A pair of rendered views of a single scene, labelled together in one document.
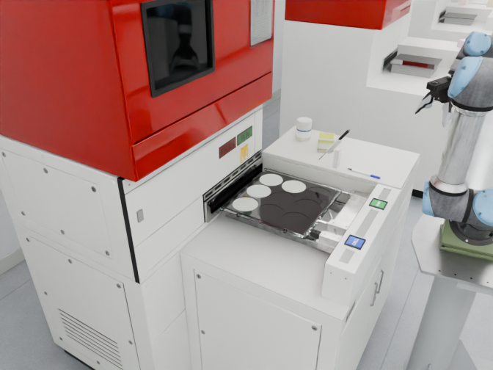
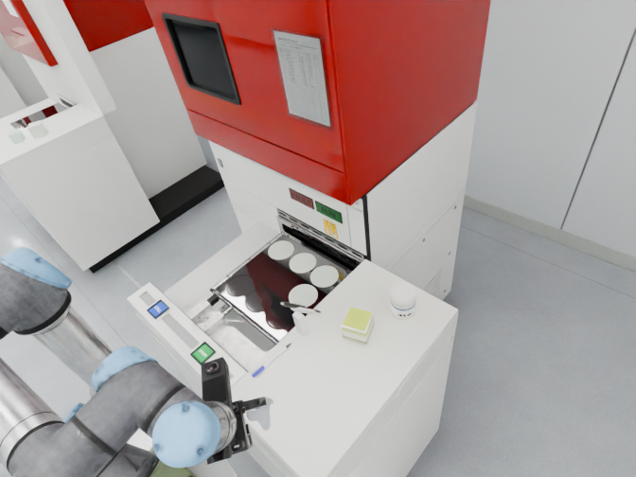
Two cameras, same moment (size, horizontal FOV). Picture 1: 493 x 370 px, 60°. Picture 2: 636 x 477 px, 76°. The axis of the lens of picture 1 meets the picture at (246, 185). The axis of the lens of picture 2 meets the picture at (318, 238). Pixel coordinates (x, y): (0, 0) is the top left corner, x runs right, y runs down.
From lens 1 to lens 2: 2.17 m
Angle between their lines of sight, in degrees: 81
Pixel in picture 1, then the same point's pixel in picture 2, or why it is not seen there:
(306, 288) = (177, 296)
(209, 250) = (251, 238)
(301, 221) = (235, 291)
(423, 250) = not seen: hidden behind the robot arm
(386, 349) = not seen: outside the picture
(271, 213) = (257, 269)
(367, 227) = (174, 329)
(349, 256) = (147, 301)
